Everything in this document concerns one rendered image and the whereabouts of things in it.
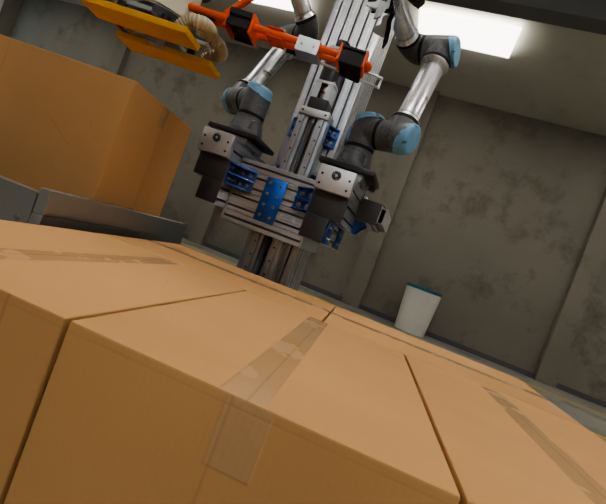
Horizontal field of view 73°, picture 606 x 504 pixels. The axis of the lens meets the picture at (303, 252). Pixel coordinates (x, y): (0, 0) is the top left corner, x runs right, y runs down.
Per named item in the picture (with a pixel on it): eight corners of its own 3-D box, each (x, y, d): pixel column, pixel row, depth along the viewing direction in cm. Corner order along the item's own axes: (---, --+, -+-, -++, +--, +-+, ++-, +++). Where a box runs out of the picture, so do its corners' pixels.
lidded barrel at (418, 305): (425, 336, 678) (441, 294, 677) (427, 341, 621) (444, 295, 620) (391, 322, 693) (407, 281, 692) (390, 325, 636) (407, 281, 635)
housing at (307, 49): (293, 47, 119) (298, 33, 119) (296, 59, 126) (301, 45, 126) (316, 55, 118) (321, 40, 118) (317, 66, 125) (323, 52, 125)
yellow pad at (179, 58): (114, 34, 134) (119, 20, 134) (130, 50, 144) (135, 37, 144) (209, 66, 130) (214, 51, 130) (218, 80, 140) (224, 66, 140)
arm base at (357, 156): (336, 170, 174) (345, 148, 173) (370, 181, 170) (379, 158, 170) (330, 159, 159) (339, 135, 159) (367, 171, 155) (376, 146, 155)
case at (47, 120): (-99, 148, 118) (-52, 16, 117) (13, 177, 157) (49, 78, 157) (85, 220, 111) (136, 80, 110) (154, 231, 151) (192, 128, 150)
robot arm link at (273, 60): (231, 99, 175) (304, 15, 188) (213, 99, 186) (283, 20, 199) (248, 121, 184) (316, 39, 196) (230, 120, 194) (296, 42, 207)
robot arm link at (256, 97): (248, 108, 168) (260, 77, 168) (230, 108, 178) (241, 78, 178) (269, 122, 177) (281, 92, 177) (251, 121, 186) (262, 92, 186)
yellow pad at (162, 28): (75, -3, 115) (82, -20, 115) (97, 18, 125) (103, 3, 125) (185, 33, 111) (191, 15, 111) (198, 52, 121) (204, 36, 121)
